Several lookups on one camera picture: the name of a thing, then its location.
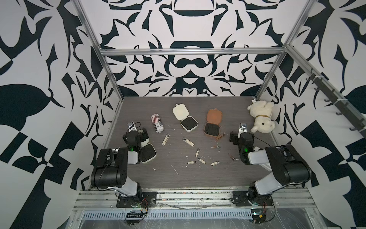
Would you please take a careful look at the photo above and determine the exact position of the right circuit board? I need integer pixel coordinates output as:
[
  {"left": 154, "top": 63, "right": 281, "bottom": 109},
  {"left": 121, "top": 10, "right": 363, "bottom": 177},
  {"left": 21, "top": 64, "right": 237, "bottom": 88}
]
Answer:
[{"left": 251, "top": 209, "right": 266, "bottom": 224}]

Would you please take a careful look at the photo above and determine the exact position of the brown nail clipper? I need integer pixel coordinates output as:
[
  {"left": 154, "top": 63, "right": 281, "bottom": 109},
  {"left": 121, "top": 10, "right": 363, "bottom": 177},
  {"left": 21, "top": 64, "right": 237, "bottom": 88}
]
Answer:
[{"left": 215, "top": 133, "right": 226, "bottom": 141}]

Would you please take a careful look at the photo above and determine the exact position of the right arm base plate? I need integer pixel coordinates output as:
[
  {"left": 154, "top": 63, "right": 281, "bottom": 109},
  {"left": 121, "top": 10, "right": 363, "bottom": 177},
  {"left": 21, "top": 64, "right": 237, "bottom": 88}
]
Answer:
[{"left": 231, "top": 191, "right": 273, "bottom": 207}]

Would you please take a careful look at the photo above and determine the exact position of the cream nail kit case left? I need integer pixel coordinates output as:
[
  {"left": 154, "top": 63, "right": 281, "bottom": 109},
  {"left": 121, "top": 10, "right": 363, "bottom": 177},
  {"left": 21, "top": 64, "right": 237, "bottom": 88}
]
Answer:
[{"left": 139, "top": 143, "right": 157, "bottom": 164}]

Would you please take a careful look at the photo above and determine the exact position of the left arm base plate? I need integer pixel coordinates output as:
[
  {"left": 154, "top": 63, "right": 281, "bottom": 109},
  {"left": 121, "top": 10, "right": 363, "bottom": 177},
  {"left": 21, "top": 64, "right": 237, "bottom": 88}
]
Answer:
[{"left": 116, "top": 192, "right": 157, "bottom": 208}]

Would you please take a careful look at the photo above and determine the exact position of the crushed flag print can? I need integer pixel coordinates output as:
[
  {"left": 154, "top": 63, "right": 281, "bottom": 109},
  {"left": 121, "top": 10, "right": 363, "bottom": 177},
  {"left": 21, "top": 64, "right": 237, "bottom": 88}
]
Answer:
[{"left": 151, "top": 114, "right": 165, "bottom": 133}]

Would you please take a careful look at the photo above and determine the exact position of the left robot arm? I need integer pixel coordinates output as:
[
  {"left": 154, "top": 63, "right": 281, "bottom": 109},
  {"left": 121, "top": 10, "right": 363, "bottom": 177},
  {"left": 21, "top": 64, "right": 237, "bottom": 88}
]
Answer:
[{"left": 91, "top": 128, "right": 157, "bottom": 198}]

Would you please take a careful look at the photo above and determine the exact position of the silver cream nail clipper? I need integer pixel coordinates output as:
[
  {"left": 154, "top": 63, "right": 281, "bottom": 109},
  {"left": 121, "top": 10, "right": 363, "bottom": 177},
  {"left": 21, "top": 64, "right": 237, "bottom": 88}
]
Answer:
[{"left": 183, "top": 138, "right": 195, "bottom": 147}]

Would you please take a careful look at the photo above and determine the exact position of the small cream clipper right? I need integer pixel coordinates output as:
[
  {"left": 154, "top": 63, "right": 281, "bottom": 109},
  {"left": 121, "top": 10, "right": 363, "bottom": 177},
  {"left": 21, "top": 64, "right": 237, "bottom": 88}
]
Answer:
[{"left": 211, "top": 161, "right": 220, "bottom": 167}]

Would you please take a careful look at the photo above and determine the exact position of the cream nail kit case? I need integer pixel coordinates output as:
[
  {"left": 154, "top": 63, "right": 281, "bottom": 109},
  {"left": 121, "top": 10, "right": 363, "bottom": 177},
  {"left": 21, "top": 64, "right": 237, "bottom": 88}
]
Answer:
[
  {"left": 139, "top": 143, "right": 157, "bottom": 164},
  {"left": 173, "top": 104, "right": 198, "bottom": 132}
]

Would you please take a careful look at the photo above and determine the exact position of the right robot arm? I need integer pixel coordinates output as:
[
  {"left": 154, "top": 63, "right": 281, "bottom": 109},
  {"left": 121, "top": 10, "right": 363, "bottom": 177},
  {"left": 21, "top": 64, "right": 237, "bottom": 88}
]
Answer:
[{"left": 229, "top": 132, "right": 312, "bottom": 202}]

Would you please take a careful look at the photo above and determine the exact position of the cream nail kit case centre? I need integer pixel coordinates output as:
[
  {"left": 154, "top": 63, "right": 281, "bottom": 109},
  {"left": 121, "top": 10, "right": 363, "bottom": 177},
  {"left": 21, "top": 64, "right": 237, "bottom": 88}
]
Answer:
[{"left": 173, "top": 104, "right": 198, "bottom": 132}]

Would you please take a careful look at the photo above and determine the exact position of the wall hook rail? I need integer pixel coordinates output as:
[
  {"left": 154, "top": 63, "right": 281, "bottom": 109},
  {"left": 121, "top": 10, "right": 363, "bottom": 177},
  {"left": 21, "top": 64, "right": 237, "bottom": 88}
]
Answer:
[{"left": 305, "top": 68, "right": 366, "bottom": 132}]

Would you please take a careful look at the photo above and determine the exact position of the brown nail kit case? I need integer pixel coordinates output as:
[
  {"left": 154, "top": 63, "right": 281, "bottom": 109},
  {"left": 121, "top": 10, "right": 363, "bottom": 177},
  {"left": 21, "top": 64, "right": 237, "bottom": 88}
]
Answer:
[{"left": 204, "top": 108, "right": 223, "bottom": 137}]

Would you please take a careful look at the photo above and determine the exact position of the white teddy bear plush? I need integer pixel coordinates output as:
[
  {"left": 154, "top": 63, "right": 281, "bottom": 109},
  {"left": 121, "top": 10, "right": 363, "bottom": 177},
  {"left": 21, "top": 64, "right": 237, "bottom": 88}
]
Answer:
[{"left": 247, "top": 100, "right": 275, "bottom": 134}]

